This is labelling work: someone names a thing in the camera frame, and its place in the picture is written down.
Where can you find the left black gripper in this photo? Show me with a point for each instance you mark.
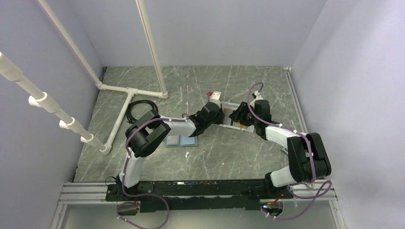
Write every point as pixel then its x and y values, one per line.
pixel 220 119

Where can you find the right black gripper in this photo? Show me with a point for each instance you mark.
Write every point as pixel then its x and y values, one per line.
pixel 242 109

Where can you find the clear plastic bin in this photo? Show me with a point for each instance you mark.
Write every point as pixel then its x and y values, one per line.
pixel 234 107

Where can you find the green card holder wallet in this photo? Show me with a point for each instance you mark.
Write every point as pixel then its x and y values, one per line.
pixel 186 141

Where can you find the silver vip credit card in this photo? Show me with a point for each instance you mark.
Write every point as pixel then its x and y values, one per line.
pixel 173 141

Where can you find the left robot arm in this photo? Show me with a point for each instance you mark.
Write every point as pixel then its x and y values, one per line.
pixel 146 134

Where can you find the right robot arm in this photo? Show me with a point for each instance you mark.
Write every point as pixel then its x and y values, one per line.
pixel 307 156

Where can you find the stack of credit cards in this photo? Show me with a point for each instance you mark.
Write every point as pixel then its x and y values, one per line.
pixel 228 122

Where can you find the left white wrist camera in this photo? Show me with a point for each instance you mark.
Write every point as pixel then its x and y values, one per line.
pixel 214 96

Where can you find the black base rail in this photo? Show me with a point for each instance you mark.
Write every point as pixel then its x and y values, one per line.
pixel 154 196

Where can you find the aluminium rail right side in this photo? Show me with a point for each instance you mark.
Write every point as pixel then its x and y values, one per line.
pixel 319 97

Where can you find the white pvc pipe frame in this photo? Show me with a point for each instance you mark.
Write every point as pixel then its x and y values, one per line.
pixel 43 100

